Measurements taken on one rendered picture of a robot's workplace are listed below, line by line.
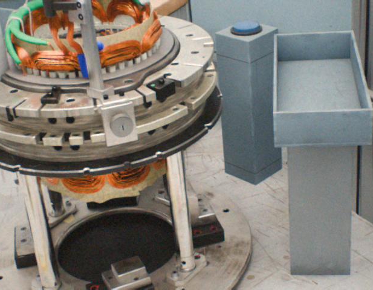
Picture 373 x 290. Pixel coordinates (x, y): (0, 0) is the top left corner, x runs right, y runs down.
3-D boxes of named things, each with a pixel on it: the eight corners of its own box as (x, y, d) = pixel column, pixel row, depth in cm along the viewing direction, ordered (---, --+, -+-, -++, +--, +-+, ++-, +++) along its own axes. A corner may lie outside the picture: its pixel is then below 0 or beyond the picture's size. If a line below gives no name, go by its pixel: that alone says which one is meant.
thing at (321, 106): (366, 312, 95) (373, 109, 82) (280, 312, 97) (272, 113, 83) (349, 204, 117) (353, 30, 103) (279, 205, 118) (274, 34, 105)
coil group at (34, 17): (24, 47, 98) (17, 16, 96) (54, 31, 102) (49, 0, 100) (34, 48, 97) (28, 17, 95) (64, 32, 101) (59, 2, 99)
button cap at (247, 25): (247, 35, 114) (246, 29, 113) (228, 30, 116) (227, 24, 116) (264, 27, 116) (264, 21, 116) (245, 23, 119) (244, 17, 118)
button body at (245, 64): (256, 185, 124) (248, 41, 112) (224, 173, 128) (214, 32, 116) (282, 168, 128) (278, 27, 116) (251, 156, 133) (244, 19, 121)
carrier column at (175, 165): (174, 274, 102) (158, 139, 92) (183, 263, 104) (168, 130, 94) (190, 279, 101) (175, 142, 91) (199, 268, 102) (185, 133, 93)
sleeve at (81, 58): (78, 78, 86) (74, 54, 84) (85, 74, 87) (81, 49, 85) (86, 80, 85) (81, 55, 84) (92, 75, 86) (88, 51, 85)
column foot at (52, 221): (80, 209, 118) (78, 205, 118) (48, 230, 114) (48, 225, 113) (66, 204, 120) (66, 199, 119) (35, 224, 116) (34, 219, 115)
